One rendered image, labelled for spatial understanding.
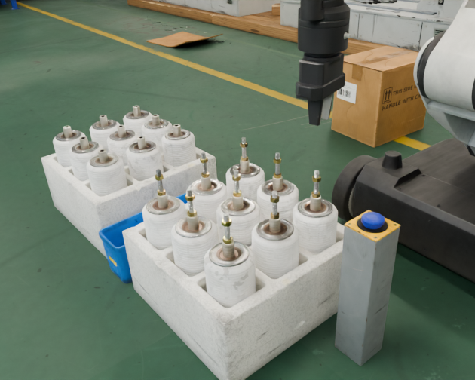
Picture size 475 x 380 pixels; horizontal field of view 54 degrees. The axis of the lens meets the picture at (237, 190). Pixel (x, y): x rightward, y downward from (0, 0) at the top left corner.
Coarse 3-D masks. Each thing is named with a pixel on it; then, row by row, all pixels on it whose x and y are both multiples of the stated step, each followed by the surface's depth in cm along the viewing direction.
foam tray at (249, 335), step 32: (128, 256) 112; (160, 256) 100; (320, 256) 98; (160, 288) 102; (192, 288) 91; (256, 288) 95; (288, 288) 91; (320, 288) 99; (192, 320) 94; (224, 320) 83; (256, 320) 88; (288, 320) 96; (320, 320) 104; (224, 352) 87; (256, 352) 92
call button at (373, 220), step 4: (368, 212) 84; (372, 212) 84; (364, 216) 83; (368, 216) 83; (372, 216) 83; (376, 216) 83; (380, 216) 83; (364, 220) 82; (368, 220) 82; (372, 220) 82; (376, 220) 82; (380, 220) 82; (384, 220) 82; (364, 224) 82; (368, 224) 81; (372, 224) 81; (376, 224) 81; (380, 224) 81; (372, 228) 82; (376, 228) 82
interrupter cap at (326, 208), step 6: (306, 198) 103; (300, 204) 102; (306, 204) 102; (324, 204) 101; (330, 204) 101; (300, 210) 99; (306, 210) 99; (312, 210) 100; (318, 210) 100; (324, 210) 99; (330, 210) 99; (312, 216) 97; (318, 216) 97; (324, 216) 98
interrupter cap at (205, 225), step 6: (198, 216) 99; (180, 222) 98; (186, 222) 98; (198, 222) 98; (204, 222) 97; (210, 222) 97; (180, 228) 96; (186, 228) 96; (198, 228) 96; (204, 228) 95; (210, 228) 95; (180, 234) 94; (186, 234) 94; (192, 234) 94; (198, 234) 93; (204, 234) 94
